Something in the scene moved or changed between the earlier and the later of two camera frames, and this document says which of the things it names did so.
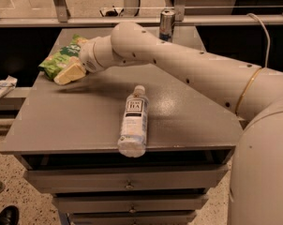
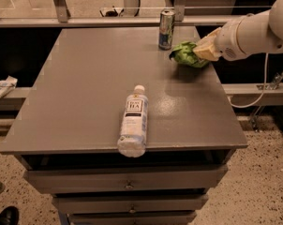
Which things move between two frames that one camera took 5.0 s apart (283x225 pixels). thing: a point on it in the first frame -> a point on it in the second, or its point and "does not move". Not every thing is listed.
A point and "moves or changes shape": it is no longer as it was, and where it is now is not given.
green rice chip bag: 50,66 moves or changes shape
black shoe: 7,216 does not move
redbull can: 167,25 does not move
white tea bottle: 134,129 does not move
